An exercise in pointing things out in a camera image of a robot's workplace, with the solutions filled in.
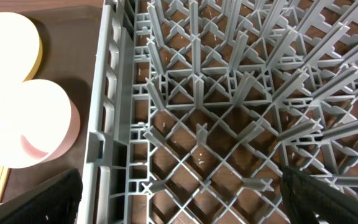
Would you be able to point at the pink white bowl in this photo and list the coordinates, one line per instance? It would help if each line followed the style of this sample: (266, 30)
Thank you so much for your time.
(38, 123)

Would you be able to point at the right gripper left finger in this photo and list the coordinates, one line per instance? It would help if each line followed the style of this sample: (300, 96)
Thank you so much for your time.
(53, 201)

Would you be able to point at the dark brown serving tray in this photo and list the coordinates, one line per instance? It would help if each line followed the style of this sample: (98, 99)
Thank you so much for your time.
(69, 39)

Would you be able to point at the grey dishwasher rack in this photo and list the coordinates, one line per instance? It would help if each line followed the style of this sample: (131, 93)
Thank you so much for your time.
(197, 106)

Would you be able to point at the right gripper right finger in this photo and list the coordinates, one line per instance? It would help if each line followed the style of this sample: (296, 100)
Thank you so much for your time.
(308, 200)

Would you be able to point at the yellow plate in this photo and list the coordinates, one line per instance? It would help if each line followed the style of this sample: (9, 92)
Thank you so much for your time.
(21, 50)

